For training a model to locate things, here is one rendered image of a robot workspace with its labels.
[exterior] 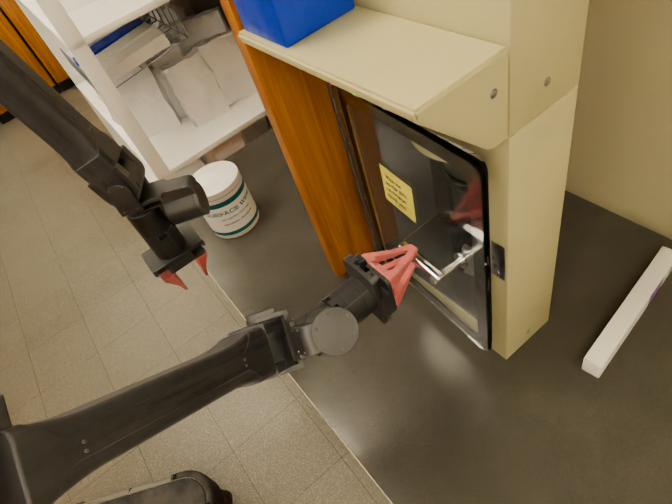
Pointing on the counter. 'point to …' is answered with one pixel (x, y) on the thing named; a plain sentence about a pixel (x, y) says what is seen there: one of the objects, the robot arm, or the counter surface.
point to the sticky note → (398, 193)
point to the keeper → (498, 260)
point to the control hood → (409, 71)
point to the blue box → (289, 17)
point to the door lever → (438, 268)
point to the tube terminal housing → (520, 141)
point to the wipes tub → (227, 200)
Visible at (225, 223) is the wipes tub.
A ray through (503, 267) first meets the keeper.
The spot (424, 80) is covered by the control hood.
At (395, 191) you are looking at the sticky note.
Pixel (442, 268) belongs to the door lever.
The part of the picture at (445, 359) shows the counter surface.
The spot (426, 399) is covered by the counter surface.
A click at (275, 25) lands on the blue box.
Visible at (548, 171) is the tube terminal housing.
